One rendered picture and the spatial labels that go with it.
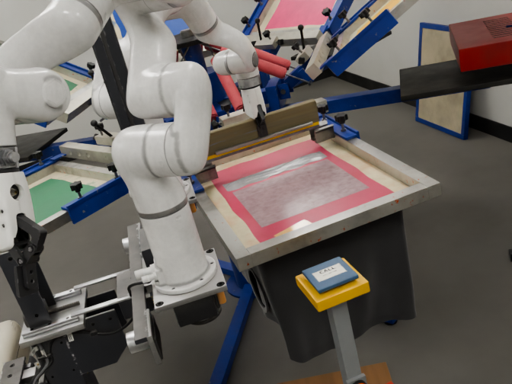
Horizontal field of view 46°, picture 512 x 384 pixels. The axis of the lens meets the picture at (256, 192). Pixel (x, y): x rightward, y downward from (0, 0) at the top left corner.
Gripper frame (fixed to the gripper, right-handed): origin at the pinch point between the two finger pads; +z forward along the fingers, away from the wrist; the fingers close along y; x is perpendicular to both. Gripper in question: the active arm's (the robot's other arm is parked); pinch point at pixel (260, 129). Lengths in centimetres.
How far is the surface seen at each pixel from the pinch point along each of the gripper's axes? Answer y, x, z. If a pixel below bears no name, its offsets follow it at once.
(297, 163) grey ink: 6.6, 8.0, 13.2
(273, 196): 22.7, -7.0, 14.2
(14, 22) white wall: -415, -89, -30
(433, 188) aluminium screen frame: 57, 27, 12
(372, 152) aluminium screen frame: 25.0, 26.9, 10.5
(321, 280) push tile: 76, -14, 13
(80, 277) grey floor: -165, -90, 109
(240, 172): -4.4, -9.4, 14.1
